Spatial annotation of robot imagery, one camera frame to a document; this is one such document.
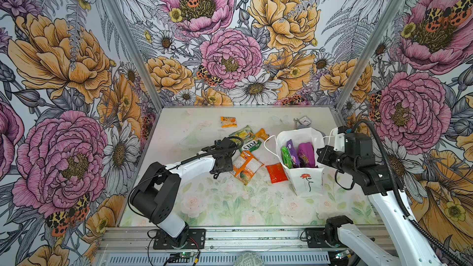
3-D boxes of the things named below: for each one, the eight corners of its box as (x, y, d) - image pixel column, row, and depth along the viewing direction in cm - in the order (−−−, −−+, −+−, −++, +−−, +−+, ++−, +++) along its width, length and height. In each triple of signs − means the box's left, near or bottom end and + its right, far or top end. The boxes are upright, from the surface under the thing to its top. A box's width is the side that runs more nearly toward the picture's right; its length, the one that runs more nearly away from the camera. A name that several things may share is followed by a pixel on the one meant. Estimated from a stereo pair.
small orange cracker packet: (220, 127, 113) (220, 125, 111) (221, 119, 117) (220, 116, 116) (237, 127, 113) (237, 125, 111) (237, 119, 117) (237, 116, 116)
